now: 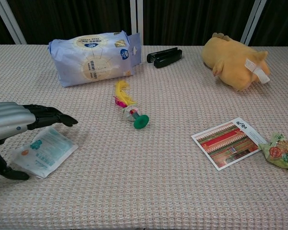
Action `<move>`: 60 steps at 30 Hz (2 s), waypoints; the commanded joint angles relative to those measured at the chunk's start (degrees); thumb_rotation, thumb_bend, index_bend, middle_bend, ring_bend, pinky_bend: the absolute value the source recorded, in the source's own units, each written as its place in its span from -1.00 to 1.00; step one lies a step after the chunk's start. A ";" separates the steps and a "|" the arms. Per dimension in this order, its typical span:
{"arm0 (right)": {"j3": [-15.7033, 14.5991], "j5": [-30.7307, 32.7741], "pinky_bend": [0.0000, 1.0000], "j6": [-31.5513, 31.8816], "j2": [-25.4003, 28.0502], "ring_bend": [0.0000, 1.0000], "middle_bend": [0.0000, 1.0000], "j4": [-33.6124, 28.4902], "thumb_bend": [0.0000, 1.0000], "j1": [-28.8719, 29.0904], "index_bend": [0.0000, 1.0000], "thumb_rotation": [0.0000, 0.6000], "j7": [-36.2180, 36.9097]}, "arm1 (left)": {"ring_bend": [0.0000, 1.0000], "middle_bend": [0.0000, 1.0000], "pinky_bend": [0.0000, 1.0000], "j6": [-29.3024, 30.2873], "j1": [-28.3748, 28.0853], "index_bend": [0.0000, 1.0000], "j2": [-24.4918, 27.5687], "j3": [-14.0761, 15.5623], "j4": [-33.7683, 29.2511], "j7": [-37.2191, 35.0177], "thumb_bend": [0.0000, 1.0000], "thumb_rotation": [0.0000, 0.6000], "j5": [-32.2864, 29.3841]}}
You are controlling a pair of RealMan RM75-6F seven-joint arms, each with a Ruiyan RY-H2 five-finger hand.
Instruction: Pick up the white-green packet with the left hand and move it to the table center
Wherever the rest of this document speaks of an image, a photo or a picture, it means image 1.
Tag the feather shuttlecock with green base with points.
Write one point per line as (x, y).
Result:
(138, 121)

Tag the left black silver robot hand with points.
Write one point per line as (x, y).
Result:
(12, 117)

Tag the black stapler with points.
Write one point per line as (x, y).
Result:
(165, 57)

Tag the blue white snack bag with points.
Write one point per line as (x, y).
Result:
(93, 60)

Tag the beige waffle-weave tablecloth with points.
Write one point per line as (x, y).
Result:
(144, 179)

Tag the white frame post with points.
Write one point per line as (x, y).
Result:
(253, 21)
(10, 22)
(136, 16)

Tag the yellow plush chicken toy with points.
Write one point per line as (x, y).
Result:
(232, 62)

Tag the small white teal packet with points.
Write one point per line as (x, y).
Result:
(50, 148)

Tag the red palace postcard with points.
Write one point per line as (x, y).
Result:
(228, 143)

